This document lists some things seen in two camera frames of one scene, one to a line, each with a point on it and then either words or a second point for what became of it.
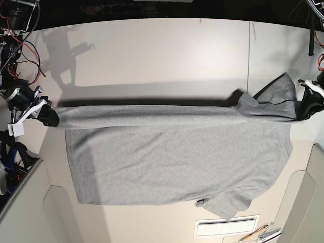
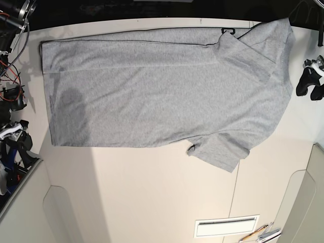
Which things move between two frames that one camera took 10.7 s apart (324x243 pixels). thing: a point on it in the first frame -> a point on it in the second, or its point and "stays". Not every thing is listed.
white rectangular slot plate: (221, 226) stays
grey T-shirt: (213, 156) -> (215, 91)
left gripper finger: (310, 104) -> (309, 77)
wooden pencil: (246, 237) stays
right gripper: (47, 116) -> (15, 130)
